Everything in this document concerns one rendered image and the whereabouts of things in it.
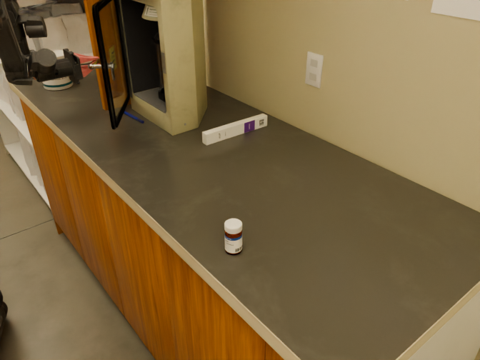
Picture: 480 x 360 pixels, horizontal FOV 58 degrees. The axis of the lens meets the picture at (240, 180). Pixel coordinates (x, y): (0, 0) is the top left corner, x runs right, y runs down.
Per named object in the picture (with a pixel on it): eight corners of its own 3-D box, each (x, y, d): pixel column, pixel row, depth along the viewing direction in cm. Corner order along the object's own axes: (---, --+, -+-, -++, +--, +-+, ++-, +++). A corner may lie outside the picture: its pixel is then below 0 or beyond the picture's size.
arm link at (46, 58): (8, 58, 133) (11, 84, 131) (9, 40, 123) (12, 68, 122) (51, 61, 139) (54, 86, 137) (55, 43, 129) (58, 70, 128)
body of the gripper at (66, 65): (75, 51, 135) (51, 56, 131) (81, 83, 141) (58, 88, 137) (68, 47, 140) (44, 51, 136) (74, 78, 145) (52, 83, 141)
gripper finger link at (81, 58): (101, 53, 140) (72, 58, 135) (105, 74, 144) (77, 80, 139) (93, 48, 145) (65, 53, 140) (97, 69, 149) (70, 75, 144)
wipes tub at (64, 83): (67, 78, 208) (61, 47, 200) (78, 86, 199) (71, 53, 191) (39, 85, 201) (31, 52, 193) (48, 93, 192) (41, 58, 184)
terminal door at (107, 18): (129, 98, 173) (114, -10, 152) (114, 131, 147) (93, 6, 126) (127, 98, 173) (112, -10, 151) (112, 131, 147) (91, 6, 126)
